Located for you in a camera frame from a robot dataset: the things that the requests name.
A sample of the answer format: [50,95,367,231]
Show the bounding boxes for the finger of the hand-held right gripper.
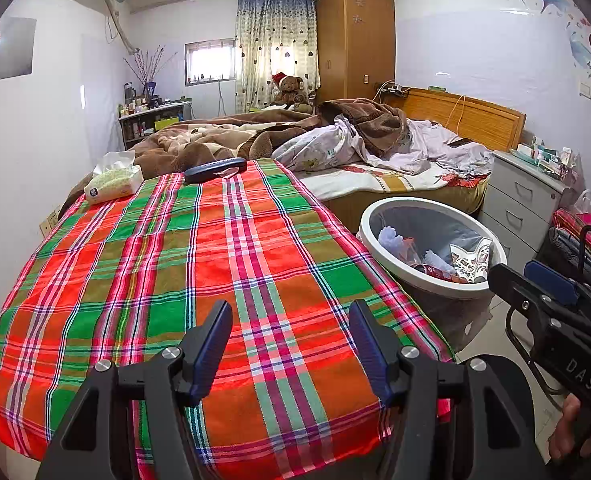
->
[524,260,591,343]
[488,262,551,331]

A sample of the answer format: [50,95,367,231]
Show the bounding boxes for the soft tissue pack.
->
[84,150,143,206]

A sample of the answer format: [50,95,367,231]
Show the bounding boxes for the brown fleece blanket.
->
[58,99,411,216]

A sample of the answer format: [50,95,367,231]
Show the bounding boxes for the grey wall panel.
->
[0,16,37,83]

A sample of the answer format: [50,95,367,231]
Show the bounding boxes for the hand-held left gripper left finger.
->
[38,300,234,480]

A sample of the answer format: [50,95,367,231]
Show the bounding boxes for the folded plaid cloth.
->
[550,208,591,261]

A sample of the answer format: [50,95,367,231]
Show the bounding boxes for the decorative flower branches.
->
[122,45,178,86]

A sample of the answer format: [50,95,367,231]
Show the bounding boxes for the small window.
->
[184,37,238,86]

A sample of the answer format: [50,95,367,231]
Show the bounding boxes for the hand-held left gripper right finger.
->
[348,299,546,480]

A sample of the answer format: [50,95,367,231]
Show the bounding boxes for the grey drawer nightstand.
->
[478,150,569,281]

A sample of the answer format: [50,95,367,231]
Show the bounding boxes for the wall socket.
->
[40,205,62,238]

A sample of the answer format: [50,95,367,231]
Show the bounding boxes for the wooden wardrobe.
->
[317,0,396,103]

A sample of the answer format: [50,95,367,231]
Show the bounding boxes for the red printed can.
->
[415,262,459,281]

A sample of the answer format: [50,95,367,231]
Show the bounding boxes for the person's right hand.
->
[547,392,586,463]

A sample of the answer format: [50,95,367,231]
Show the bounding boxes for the row of small boxes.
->
[510,136,579,181]

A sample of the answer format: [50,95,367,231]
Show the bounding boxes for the wooden headboard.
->
[295,87,526,231]

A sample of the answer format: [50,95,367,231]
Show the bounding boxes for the red green plaid tablecloth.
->
[0,157,459,480]

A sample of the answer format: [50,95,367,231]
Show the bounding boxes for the wrapped air conditioner pipe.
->
[106,0,141,56]

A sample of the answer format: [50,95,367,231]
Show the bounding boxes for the brown teddy bear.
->
[272,72,311,111]

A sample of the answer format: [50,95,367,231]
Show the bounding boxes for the heart print curtain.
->
[234,0,322,113]

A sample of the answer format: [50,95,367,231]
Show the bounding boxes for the yellow cable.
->
[448,94,469,136]

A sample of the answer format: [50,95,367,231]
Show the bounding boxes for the white round trash bin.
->
[358,196,509,348]

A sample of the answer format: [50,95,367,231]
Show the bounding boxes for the pale printed quilt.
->
[272,115,496,176]

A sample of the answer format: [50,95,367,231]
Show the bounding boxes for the cluttered shelf unit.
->
[118,101,193,150]

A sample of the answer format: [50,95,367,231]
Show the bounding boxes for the floral bed sheet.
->
[295,160,491,206]

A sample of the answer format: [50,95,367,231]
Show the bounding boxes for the brown patterned paper cup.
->
[448,237,493,283]

